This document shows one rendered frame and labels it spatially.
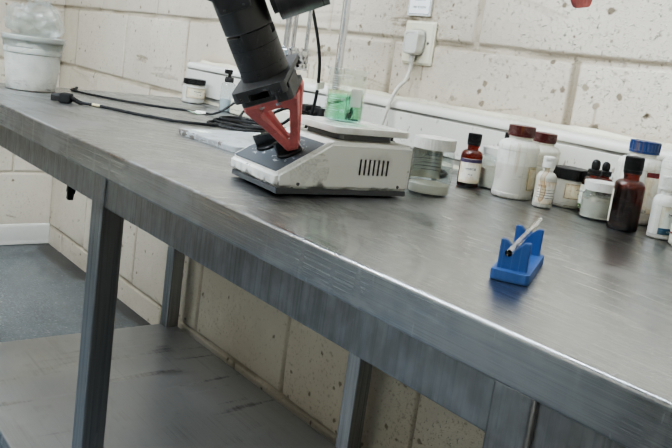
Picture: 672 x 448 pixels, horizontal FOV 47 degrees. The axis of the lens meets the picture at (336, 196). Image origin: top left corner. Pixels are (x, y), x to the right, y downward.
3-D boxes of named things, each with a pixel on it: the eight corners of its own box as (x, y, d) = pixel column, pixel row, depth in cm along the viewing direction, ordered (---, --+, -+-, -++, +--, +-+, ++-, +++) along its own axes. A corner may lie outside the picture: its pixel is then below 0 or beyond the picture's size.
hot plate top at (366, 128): (335, 133, 94) (336, 126, 94) (288, 120, 104) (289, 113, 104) (412, 139, 101) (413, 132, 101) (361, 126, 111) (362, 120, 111)
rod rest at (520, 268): (527, 287, 66) (535, 247, 65) (488, 278, 67) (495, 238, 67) (543, 265, 75) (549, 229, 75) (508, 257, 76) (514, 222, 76)
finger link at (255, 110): (324, 127, 98) (300, 58, 94) (316, 150, 92) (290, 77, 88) (274, 140, 99) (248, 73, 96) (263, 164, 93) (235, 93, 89)
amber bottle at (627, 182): (643, 233, 101) (658, 160, 99) (620, 232, 100) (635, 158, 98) (621, 225, 105) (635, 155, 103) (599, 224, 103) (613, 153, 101)
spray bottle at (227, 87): (222, 112, 194) (227, 69, 192) (215, 110, 197) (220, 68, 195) (236, 113, 196) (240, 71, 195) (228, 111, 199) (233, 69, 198)
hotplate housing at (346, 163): (274, 196, 91) (282, 129, 90) (227, 175, 102) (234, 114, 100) (420, 199, 103) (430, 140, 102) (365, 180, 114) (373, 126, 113)
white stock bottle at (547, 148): (548, 200, 119) (560, 136, 117) (513, 193, 121) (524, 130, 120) (555, 196, 124) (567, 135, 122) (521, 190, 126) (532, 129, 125)
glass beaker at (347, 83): (369, 129, 102) (378, 67, 100) (350, 129, 97) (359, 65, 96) (329, 122, 104) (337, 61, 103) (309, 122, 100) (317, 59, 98)
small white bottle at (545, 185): (528, 203, 113) (538, 154, 111) (547, 206, 113) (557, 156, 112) (534, 207, 110) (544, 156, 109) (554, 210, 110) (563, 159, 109)
